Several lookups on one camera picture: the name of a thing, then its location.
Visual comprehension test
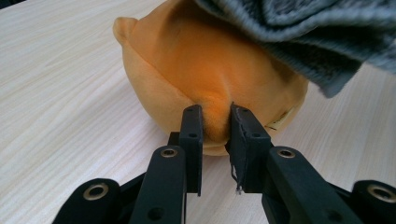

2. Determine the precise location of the orange plush toy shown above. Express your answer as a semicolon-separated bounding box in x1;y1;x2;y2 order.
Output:
112;0;310;157

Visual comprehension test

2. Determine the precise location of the grey fluffy cloth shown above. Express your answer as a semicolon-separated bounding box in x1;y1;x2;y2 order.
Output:
194;0;396;99

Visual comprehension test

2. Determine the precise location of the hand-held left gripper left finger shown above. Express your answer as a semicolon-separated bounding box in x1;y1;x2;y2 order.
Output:
167;105;205;198

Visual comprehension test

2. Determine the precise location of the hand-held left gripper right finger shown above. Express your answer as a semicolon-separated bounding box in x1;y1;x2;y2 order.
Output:
224;103;275;195

